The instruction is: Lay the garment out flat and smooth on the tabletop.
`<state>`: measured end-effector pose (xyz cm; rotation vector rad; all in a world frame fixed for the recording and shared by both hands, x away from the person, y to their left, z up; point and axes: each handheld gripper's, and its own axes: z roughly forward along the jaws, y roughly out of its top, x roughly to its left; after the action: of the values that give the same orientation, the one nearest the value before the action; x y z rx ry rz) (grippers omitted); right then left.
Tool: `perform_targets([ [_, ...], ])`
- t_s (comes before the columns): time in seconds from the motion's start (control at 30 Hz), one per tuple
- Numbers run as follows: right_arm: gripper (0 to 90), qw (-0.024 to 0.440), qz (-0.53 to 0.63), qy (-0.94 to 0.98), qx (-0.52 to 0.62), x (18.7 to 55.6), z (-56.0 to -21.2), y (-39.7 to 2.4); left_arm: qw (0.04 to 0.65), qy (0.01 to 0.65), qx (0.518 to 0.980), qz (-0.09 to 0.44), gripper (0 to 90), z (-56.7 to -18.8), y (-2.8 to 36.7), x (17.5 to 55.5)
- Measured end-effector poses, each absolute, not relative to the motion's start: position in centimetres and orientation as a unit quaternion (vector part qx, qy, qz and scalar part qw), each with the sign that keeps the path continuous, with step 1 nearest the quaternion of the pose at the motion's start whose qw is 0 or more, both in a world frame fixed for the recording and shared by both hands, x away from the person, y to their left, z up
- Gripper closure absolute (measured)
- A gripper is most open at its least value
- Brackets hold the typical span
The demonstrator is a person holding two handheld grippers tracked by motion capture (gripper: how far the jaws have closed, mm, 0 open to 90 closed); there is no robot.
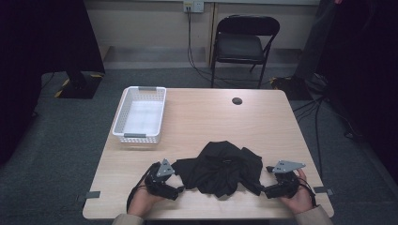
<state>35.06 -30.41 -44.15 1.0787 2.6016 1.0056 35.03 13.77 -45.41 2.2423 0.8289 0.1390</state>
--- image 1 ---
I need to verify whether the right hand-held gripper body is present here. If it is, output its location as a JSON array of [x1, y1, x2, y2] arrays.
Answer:
[[266, 159, 307, 200]]

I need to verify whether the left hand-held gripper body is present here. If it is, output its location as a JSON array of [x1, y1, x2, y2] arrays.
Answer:
[[144, 158, 176, 193]]

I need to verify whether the black t-shirt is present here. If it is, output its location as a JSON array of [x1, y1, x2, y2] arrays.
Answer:
[[171, 140, 267, 199]]

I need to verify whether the person's right hand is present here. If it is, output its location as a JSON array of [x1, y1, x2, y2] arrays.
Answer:
[[279, 168, 315, 216]]

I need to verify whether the person's left hand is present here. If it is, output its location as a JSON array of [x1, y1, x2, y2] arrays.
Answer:
[[127, 183, 166, 218]]

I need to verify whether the grey tape strip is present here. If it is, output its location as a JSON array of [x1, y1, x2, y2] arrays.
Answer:
[[313, 186, 335, 197], [75, 190, 101, 203]]

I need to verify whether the white plastic basket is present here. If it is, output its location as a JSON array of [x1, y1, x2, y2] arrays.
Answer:
[[112, 85, 167, 144]]

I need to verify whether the black stand base yellow tape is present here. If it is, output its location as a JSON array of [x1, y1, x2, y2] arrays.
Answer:
[[269, 75, 314, 101], [54, 70, 104, 100]]

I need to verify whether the black curtain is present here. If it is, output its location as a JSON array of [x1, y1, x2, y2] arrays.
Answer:
[[0, 0, 106, 166], [315, 0, 398, 184]]

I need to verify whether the black folding chair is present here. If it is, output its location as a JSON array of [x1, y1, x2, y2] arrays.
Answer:
[[209, 14, 281, 90]]

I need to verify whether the grey hanging cloth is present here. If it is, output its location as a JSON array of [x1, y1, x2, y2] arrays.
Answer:
[[293, 0, 334, 82]]

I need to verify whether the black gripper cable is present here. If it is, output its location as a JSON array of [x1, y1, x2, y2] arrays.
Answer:
[[298, 177, 318, 208], [125, 162, 161, 214]]

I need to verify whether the black floor cable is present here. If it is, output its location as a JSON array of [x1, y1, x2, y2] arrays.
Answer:
[[292, 96, 328, 181]]

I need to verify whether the white wall socket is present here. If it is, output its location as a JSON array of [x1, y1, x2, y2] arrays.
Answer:
[[183, 0, 205, 14]]

